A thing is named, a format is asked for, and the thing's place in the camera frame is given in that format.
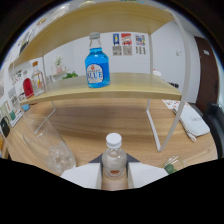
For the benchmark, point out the orange patterned paper sheet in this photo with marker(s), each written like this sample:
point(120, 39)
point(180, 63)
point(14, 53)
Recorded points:
point(171, 104)

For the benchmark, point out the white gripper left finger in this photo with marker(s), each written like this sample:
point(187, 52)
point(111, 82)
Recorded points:
point(83, 175)

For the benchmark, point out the clear bottle with orange cap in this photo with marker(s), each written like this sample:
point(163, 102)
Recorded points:
point(38, 81)

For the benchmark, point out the clear glass with ice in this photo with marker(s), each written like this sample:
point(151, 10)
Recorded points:
point(50, 146)

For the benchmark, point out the silver soda water can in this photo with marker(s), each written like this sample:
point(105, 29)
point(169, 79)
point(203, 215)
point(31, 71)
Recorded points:
point(25, 41)

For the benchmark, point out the colourful wall poster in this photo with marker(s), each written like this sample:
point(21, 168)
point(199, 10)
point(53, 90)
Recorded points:
point(140, 43)

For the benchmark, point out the white pouch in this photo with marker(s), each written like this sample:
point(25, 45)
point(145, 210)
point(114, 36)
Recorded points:
point(193, 120)

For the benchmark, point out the small wall shelf with pot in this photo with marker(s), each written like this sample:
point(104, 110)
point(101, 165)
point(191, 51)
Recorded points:
point(59, 66)

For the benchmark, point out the blue wall poster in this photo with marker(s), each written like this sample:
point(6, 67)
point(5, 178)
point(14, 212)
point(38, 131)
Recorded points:
point(116, 41)

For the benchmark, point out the clear bottle with white cap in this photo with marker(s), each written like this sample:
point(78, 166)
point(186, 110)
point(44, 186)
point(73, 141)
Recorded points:
point(114, 160)

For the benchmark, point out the blue liquid bottle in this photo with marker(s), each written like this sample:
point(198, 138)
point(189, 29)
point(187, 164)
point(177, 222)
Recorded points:
point(97, 68)

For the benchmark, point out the green potted plant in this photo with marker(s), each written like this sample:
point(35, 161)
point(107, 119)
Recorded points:
point(70, 75)

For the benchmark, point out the black bag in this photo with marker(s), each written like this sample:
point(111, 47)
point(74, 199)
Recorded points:
point(4, 128)

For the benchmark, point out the two-tier wooden shelf rack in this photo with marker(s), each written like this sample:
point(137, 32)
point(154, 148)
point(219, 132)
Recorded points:
point(116, 86)

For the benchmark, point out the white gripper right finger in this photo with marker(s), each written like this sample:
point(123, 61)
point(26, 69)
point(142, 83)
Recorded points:
point(146, 173)

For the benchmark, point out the black chair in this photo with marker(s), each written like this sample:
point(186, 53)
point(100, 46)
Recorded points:
point(216, 128)

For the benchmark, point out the red wall poster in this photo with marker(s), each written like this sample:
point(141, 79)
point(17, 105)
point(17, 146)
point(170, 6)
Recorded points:
point(126, 41)

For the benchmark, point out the red liquid bottle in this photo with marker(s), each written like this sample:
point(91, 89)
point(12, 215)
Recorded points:
point(28, 88)

